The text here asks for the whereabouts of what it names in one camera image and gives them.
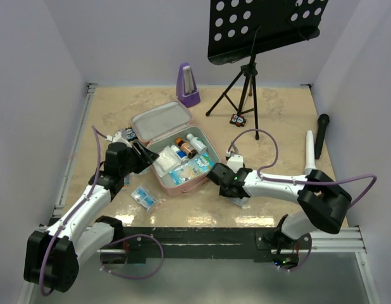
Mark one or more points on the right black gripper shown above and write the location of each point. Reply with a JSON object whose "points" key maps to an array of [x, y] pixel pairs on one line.
{"points": [[223, 192]]}

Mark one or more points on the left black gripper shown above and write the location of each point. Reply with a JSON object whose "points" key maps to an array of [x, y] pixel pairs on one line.
{"points": [[148, 155]]}

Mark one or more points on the teal topped zip bag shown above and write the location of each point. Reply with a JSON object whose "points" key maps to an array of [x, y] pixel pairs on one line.
{"points": [[240, 202]]}

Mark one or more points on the white gauze packet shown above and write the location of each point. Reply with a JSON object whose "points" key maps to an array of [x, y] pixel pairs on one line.
{"points": [[166, 162]]}

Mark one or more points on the orange teal bandage packet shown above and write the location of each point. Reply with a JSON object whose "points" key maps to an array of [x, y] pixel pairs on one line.
{"points": [[126, 181]]}

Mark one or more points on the blue alcohol pad bag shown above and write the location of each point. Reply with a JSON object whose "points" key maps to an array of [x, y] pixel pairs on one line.
{"points": [[147, 199]]}

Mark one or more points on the blue cotton swab packet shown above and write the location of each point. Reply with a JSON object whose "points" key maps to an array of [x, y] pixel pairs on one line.
{"points": [[192, 169]]}

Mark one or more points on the pink medicine kit case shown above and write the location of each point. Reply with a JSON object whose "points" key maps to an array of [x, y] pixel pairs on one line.
{"points": [[159, 127]]}

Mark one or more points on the brown medicine bottle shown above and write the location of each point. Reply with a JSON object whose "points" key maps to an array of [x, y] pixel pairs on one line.
{"points": [[186, 147]]}

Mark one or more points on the white plastic bottle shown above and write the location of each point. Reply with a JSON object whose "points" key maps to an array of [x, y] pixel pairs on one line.
{"points": [[196, 143]]}

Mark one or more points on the white blue ointment tube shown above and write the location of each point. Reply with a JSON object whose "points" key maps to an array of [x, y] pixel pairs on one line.
{"points": [[182, 156]]}

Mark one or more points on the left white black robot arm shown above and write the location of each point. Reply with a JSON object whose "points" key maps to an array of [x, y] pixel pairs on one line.
{"points": [[54, 256]]}

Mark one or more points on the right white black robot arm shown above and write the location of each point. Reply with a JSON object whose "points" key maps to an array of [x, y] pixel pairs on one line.
{"points": [[323, 202]]}

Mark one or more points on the small red black tuner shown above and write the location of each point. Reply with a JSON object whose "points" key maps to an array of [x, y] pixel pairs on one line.
{"points": [[238, 120]]}

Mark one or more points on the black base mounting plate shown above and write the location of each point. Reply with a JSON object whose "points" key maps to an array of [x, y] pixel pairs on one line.
{"points": [[140, 249]]}

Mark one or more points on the purple metronome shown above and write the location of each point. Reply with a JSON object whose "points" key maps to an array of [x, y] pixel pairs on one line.
{"points": [[186, 89]]}

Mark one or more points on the black microphone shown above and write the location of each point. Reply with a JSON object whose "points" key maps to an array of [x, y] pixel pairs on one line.
{"points": [[323, 121]]}

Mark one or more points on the black music stand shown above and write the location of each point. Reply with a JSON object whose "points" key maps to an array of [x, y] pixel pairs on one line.
{"points": [[244, 29]]}

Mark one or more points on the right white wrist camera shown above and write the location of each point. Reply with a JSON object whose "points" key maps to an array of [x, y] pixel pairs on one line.
{"points": [[235, 162]]}

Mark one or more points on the aluminium left rail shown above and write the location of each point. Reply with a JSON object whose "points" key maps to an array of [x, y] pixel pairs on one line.
{"points": [[65, 184]]}

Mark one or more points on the aluminium rail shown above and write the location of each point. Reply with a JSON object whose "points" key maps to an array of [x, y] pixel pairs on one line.
{"points": [[65, 184], [348, 240]]}

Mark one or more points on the aluminium front rail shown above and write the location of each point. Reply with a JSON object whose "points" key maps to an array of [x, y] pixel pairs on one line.
{"points": [[348, 240]]}

